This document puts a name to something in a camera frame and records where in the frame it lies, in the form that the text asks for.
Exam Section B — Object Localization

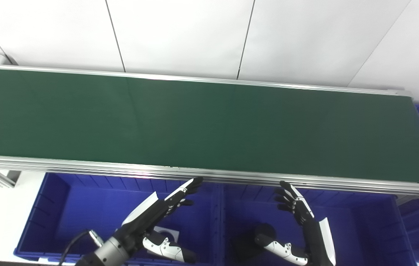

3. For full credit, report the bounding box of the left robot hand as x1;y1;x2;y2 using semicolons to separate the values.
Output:
115;177;205;264

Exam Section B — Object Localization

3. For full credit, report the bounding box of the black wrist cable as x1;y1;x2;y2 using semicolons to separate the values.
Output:
58;229;103;266

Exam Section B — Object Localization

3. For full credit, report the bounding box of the black cylindrical part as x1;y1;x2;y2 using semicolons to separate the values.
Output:
248;223;277;252

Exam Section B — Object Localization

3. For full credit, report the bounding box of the green conveyor belt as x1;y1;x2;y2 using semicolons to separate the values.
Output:
0;63;419;200
0;68;419;185

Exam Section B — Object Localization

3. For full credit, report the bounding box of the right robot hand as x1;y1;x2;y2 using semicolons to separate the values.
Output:
255;180;338;266

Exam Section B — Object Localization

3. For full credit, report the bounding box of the white square part with hole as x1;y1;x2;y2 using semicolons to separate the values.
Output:
153;226;180;245

